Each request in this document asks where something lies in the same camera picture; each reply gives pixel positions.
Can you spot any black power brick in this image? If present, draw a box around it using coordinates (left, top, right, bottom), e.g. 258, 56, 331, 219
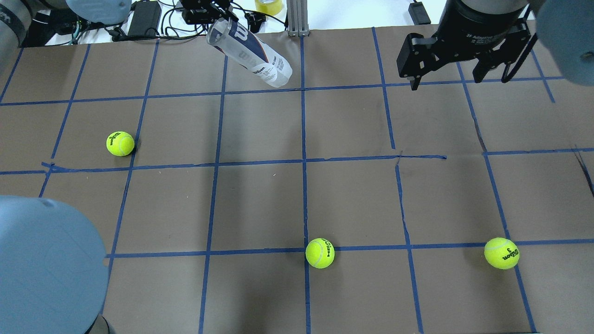
128, 0, 161, 37

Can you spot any tennis ball near grid cross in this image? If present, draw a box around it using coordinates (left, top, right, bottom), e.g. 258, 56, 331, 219
106, 131, 136, 157

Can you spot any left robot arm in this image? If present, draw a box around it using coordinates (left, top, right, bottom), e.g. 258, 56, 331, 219
1, 38, 226, 334

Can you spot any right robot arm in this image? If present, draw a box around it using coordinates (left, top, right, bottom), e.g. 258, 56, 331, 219
396, 0, 594, 90

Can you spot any tennis ball right side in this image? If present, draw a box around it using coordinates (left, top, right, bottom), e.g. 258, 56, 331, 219
484, 237, 520, 270

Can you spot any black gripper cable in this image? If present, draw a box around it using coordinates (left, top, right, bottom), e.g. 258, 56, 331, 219
500, 5, 539, 84

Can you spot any white Wilson tennis ball can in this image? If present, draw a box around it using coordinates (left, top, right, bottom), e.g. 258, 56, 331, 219
207, 18, 293, 88

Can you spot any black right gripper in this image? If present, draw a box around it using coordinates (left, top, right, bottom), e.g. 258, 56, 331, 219
396, 0, 532, 91

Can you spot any yellow tape roll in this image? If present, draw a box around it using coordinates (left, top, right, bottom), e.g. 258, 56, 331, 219
254, 0, 284, 16

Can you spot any black power adapter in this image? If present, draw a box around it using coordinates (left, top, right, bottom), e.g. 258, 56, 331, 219
408, 0, 432, 26

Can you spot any aluminium frame post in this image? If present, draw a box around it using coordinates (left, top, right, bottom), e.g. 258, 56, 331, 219
286, 0, 310, 37

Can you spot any centre Head tennis ball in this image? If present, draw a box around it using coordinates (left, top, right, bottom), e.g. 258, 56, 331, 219
305, 238, 336, 269

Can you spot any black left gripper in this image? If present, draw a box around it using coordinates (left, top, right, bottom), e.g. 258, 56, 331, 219
180, 0, 232, 25

